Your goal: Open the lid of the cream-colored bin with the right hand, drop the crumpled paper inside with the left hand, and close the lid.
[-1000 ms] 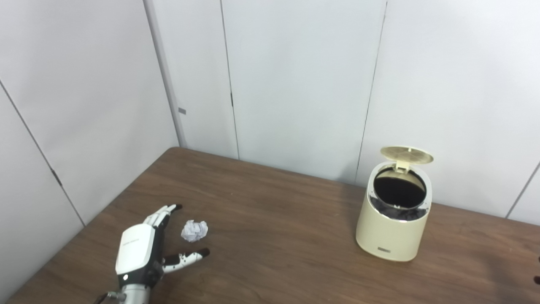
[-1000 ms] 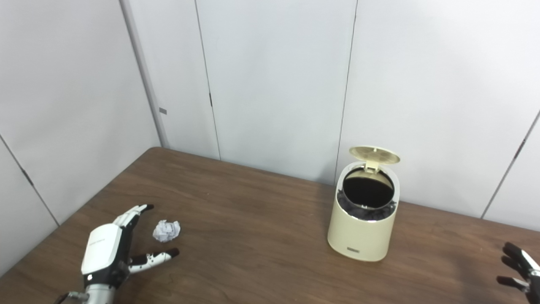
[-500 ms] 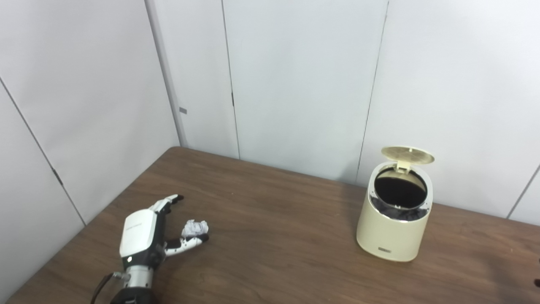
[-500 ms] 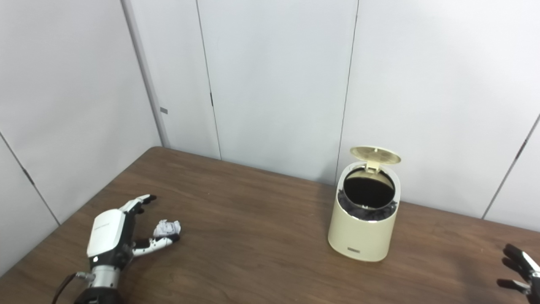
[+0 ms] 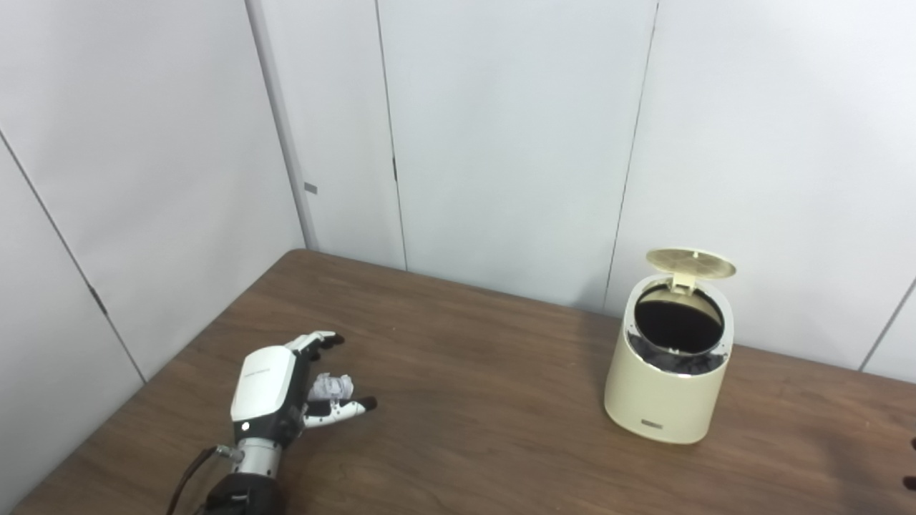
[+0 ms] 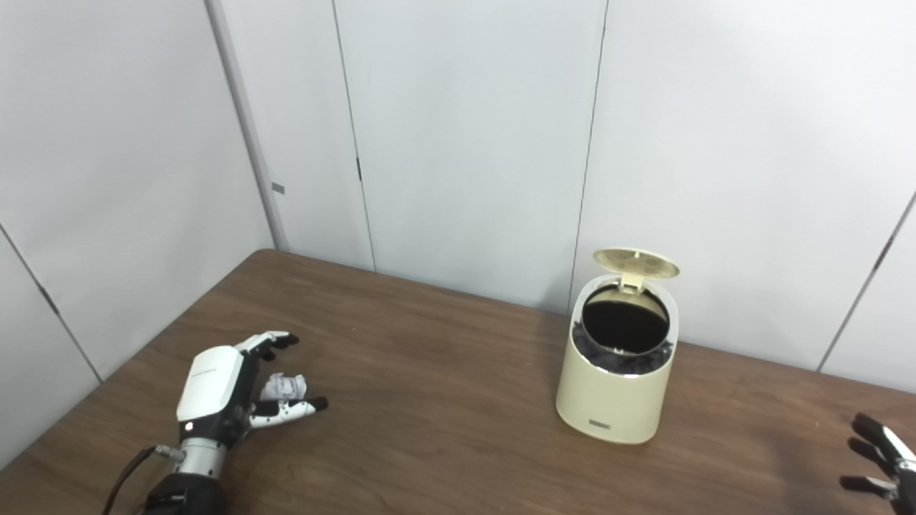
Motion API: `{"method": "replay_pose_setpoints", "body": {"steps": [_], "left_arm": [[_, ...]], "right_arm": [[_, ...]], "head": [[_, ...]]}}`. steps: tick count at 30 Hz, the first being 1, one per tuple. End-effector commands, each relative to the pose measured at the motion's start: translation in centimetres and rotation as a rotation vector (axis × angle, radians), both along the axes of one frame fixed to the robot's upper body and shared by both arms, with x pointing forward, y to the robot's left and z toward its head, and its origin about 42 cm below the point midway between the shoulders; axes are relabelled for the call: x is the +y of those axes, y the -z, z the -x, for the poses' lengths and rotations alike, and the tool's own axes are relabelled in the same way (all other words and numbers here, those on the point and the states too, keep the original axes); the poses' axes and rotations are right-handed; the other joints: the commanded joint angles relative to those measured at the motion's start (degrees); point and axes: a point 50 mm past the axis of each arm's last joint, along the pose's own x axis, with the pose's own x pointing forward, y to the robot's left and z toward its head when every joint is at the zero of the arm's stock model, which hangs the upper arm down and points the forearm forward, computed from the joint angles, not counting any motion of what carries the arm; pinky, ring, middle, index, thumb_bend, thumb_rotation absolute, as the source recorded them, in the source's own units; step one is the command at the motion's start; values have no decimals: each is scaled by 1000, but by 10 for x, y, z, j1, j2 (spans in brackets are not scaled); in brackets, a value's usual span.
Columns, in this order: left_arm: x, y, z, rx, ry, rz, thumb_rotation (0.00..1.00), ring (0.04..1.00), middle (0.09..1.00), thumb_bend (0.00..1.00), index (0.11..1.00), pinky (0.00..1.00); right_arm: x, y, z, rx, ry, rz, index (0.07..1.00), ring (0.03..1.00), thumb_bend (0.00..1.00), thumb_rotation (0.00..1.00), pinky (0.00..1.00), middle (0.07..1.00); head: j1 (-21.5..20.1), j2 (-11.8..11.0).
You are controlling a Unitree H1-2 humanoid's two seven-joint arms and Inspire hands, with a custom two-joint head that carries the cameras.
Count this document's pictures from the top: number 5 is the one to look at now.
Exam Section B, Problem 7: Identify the white and black left hand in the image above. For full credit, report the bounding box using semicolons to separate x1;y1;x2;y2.
230;330;378;448

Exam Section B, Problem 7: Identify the white paper ball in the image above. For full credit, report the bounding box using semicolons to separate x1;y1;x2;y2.
309;373;355;402

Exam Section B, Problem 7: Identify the cream-colored table bin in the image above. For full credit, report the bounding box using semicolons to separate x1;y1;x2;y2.
603;248;736;445

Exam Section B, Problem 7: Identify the round cream bin lid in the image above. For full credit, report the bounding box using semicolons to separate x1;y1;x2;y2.
645;248;736;290

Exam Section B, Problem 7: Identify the black bin liner bag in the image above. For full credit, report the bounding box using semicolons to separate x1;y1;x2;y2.
627;283;727;376

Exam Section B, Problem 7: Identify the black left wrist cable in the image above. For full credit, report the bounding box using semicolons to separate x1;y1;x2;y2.
166;446;237;515

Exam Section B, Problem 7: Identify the grey wall post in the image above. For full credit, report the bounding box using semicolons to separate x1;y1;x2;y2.
245;0;319;251

